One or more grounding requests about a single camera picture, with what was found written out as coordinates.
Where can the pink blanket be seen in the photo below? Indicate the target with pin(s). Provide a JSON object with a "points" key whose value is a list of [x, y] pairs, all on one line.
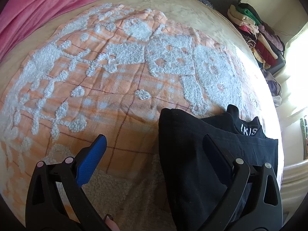
{"points": [[43, 4]]}

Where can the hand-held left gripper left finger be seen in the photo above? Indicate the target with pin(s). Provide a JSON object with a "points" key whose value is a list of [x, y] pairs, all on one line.
{"points": [[92, 161]]}

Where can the bed with cream bedspread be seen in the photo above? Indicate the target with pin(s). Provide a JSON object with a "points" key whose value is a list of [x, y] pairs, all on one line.
{"points": [[211, 21]]}

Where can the orange and white tufted blanket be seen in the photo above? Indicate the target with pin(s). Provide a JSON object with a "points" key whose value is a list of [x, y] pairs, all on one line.
{"points": [[108, 81]]}

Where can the bag of loose clothes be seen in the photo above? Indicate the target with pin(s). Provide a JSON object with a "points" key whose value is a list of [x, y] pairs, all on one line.
{"points": [[273, 86]]}

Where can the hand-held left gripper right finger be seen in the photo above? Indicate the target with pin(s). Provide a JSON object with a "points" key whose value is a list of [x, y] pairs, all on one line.
{"points": [[216, 154]]}

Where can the dark patterned cloth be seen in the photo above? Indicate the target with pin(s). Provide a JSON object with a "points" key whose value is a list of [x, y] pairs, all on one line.
{"points": [[203, 1]]}

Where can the person's left hand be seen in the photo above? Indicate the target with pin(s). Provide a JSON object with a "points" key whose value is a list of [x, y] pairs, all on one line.
{"points": [[112, 223]]}

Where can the black garment with white print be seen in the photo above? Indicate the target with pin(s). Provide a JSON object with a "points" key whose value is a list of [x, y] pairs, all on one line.
{"points": [[185, 149]]}

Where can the stack of folded clothes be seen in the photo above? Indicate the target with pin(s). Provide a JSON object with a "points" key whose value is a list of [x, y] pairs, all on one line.
{"points": [[257, 33]]}

